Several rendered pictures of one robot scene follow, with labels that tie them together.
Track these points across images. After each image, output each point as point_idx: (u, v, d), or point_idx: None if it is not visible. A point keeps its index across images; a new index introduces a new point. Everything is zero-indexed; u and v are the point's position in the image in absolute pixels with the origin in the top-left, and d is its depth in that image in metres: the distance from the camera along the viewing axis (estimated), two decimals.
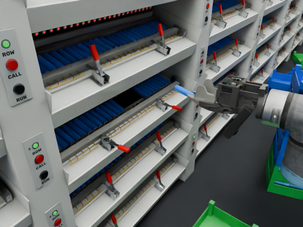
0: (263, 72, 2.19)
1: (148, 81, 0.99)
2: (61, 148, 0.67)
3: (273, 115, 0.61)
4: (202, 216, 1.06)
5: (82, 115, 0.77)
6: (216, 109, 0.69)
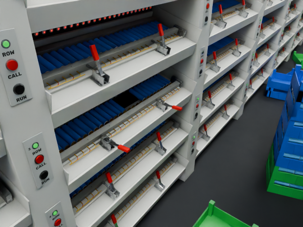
0: (263, 72, 2.19)
1: (148, 81, 0.99)
2: (61, 148, 0.67)
3: None
4: (202, 216, 1.06)
5: (82, 115, 0.77)
6: None
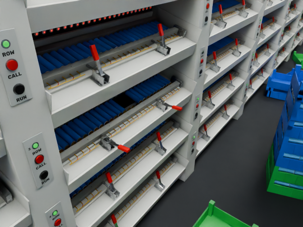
0: (263, 72, 2.19)
1: (148, 81, 0.99)
2: (61, 148, 0.67)
3: None
4: (202, 216, 1.06)
5: (82, 115, 0.77)
6: None
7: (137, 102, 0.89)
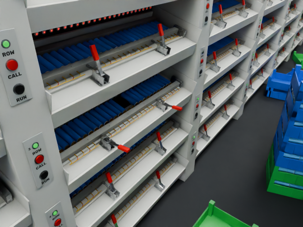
0: (263, 72, 2.19)
1: (148, 81, 0.99)
2: (61, 148, 0.67)
3: None
4: (202, 216, 1.06)
5: (82, 115, 0.77)
6: None
7: (137, 102, 0.89)
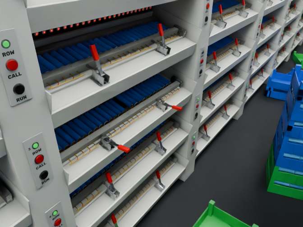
0: (263, 72, 2.19)
1: (148, 81, 0.99)
2: (61, 148, 0.67)
3: None
4: (202, 216, 1.06)
5: (82, 115, 0.77)
6: None
7: (137, 102, 0.89)
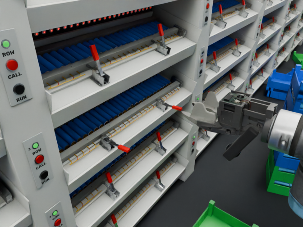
0: (263, 72, 2.19)
1: (148, 81, 0.99)
2: (61, 148, 0.67)
3: (281, 142, 0.52)
4: (202, 216, 1.06)
5: (82, 115, 0.77)
6: (218, 130, 0.61)
7: (137, 102, 0.89)
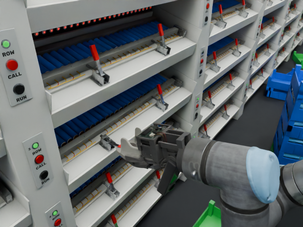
0: (263, 72, 2.19)
1: None
2: (57, 145, 0.67)
3: (191, 172, 0.51)
4: (202, 216, 1.06)
5: None
6: (140, 165, 0.60)
7: (134, 100, 0.90)
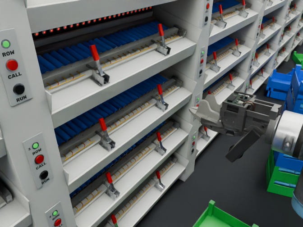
0: (263, 72, 2.19)
1: None
2: None
3: (285, 143, 0.52)
4: (202, 216, 1.06)
5: None
6: (219, 129, 0.61)
7: (134, 100, 0.90)
